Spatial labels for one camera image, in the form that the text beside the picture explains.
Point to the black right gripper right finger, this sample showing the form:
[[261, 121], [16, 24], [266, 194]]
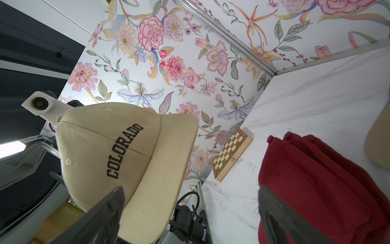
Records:
[[281, 223]]

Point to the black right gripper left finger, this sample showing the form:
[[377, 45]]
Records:
[[100, 225]]

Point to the maroon cap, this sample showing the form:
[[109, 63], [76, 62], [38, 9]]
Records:
[[334, 194]]

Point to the tan Colorado baseball cap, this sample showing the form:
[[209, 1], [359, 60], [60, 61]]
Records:
[[377, 142]]

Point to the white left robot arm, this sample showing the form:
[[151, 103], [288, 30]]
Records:
[[189, 221]]

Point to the wooden chessboard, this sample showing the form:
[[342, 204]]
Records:
[[230, 154]]

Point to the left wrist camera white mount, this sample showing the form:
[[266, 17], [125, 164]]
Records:
[[42, 105]]

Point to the aluminium corner frame post left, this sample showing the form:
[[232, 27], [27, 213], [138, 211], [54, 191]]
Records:
[[224, 33]]

